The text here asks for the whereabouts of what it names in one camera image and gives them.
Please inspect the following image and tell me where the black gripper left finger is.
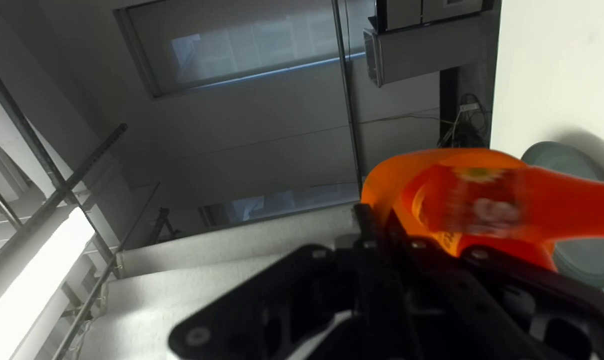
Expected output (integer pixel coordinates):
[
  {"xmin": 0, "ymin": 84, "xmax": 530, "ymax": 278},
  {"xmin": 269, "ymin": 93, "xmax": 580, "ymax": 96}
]
[{"xmin": 168, "ymin": 204, "xmax": 409, "ymax": 360}]

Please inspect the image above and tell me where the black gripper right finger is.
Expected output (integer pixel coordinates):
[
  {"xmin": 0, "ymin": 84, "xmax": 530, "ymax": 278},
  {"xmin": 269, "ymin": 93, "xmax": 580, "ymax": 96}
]
[{"xmin": 408, "ymin": 238, "xmax": 604, "ymax": 360}]

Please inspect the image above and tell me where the orange plastic cup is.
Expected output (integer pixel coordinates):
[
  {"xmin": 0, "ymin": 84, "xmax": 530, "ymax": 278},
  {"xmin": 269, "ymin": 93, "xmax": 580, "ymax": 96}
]
[{"xmin": 360, "ymin": 146, "xmax": 604, "ymax": 275}]

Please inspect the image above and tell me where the large grey-green plate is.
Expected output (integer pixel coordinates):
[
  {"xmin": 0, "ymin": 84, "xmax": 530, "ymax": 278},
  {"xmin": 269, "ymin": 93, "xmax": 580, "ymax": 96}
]
[{"xmin": 519, "ymin": 138, "xmax": 604, "ymax": 289}]

